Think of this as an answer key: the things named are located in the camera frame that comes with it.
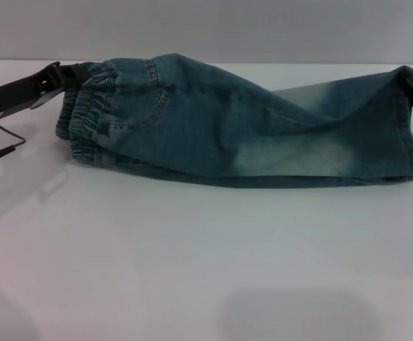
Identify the blue denim shorts basketball print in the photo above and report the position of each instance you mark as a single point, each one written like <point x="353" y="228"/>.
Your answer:
<point x="209" y="135"/>

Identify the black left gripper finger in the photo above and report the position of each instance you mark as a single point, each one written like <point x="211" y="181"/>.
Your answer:
<point x="76" y="70"/>
<point x="72" y="82"/>

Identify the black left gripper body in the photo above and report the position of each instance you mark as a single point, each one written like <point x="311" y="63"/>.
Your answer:
<point x="21" y="89"/>

